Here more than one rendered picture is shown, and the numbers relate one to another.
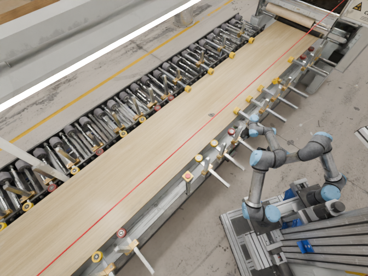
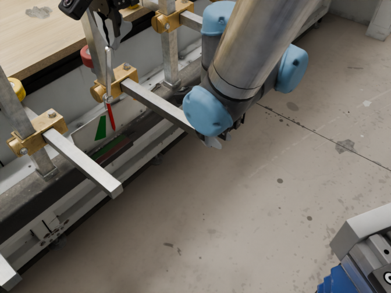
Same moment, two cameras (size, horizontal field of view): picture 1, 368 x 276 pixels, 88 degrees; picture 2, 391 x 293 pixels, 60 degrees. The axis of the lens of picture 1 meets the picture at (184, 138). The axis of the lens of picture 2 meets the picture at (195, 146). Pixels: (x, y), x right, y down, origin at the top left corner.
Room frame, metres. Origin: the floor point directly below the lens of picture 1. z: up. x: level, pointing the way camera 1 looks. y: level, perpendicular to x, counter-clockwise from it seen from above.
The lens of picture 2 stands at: (0.27, -0.73, 1.46)
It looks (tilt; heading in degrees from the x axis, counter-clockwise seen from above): 50 degrees down; 353
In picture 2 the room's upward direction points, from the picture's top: straight up
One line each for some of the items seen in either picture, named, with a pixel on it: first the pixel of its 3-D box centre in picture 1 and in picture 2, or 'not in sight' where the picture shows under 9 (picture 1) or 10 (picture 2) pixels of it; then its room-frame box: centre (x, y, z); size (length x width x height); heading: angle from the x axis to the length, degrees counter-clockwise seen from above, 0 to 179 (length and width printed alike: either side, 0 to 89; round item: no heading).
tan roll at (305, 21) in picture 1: (301, 19); not in sight; (3.03, -1.94, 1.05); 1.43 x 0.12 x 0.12; 43
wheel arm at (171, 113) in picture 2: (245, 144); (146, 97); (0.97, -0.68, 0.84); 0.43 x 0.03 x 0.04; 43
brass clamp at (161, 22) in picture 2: not in sight; (173, 16); (1.21, -0.77, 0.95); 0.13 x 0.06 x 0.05; 133
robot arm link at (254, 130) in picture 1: (255, 130); not in sight; (0.87, -0.63, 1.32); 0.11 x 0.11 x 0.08; 79
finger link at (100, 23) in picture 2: not in sight; (112, 25); (0.99, -0.63, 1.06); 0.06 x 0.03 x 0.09; 132
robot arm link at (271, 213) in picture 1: (269, 213); not in sight; (0.19, -0.61, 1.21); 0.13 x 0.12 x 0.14; 79
